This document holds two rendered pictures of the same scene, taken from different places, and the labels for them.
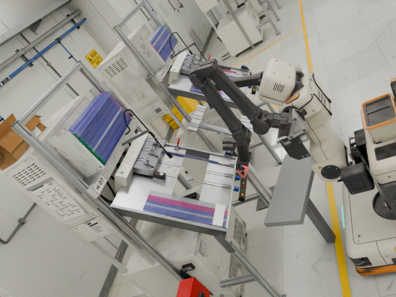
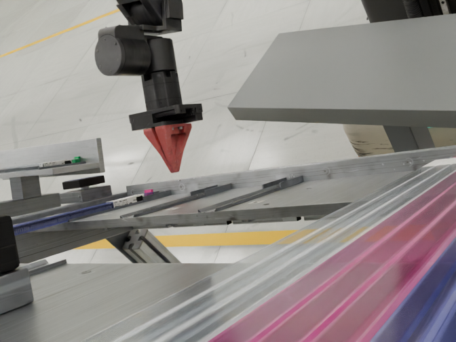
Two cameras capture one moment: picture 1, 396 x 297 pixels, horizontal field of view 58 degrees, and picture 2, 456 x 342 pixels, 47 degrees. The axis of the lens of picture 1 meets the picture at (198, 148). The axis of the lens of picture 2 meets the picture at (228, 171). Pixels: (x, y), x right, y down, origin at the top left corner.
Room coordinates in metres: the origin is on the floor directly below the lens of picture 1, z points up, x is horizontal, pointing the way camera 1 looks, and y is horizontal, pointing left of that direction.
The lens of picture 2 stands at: (1.97, 0.49, 1.17)
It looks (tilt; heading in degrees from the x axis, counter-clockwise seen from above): 36 degrees down; 283
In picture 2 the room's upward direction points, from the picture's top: 37 degrees counter-clockwise
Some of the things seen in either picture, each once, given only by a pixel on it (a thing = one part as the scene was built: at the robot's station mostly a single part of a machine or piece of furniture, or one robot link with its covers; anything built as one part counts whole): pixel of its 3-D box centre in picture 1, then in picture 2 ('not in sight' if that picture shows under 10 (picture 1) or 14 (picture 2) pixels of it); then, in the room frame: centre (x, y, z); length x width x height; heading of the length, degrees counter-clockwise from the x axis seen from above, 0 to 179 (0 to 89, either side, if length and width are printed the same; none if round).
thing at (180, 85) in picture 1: (213, 111); not in sight; (3.48, -0.37, 0.65); 1.01 x 0.73 x 1.29; 59
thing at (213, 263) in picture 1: (192, 249); not in sight; (2.33, 0.54, 0.31); 0.70 x 0.65 x 0.62; 149
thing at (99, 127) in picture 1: (99, 128); not in sight; (2.31, 0.41, 1.52); 0.51 x 0.13 x 0.27; 149
